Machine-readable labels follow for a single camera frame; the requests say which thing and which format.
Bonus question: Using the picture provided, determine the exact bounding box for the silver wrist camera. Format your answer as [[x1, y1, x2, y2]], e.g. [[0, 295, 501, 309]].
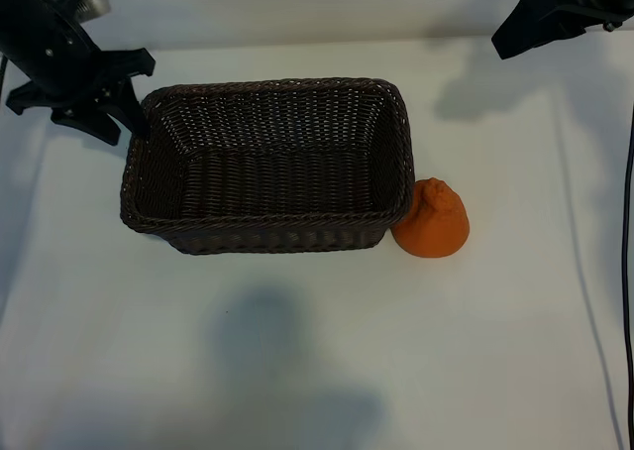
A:
[[73, 0, 111, 24]]

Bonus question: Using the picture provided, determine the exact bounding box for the orange citrus fruit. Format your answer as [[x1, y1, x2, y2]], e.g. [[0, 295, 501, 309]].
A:
[[392, 175, 472, 260]]

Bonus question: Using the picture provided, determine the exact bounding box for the long black cable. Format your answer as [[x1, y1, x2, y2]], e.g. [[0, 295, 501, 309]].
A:
[[620, 102, 634, 450]]

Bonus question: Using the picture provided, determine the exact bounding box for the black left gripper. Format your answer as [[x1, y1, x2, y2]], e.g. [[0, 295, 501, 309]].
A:
[[0, 0, 157, 147]]

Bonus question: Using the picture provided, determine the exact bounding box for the dark brown wicker basket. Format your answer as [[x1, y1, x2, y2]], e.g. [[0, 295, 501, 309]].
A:
[[118, 76, 416, 257]]

